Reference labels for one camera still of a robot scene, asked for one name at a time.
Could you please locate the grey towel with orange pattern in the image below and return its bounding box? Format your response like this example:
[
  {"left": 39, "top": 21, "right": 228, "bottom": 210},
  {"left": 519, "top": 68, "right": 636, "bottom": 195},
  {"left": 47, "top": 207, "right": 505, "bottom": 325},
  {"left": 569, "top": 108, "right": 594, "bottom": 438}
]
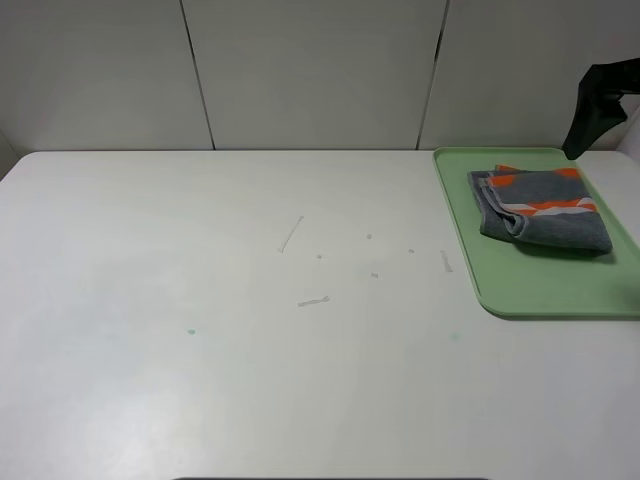
[{"left": 467, "top": 165, "right": 613, "bottom": 256}]

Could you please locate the light green plastic tray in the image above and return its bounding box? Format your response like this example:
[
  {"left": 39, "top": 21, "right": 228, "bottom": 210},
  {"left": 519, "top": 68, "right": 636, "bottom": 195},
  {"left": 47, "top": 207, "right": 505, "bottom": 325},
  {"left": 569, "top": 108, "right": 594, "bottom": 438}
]
[{"left": 433, "top": 147, "right": 639, "bottom": 319}]

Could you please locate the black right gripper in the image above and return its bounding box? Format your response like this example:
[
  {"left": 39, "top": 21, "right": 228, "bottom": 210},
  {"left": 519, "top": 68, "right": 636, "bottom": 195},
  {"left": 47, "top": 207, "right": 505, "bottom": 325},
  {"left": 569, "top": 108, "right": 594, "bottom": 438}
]
[{"left": 562, "top": 58, "right": 639, "bottom": 160}]

